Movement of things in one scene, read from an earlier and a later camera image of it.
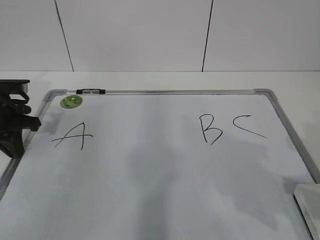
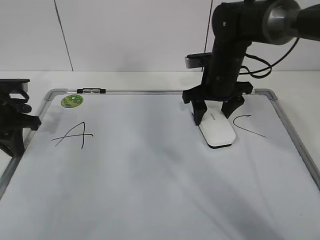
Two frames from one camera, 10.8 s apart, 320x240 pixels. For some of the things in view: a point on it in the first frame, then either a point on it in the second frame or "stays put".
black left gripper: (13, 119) stays put
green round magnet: (71, 101) stays put
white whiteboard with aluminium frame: (205, 164) stays put
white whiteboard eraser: (307, 197) to (215, 127)
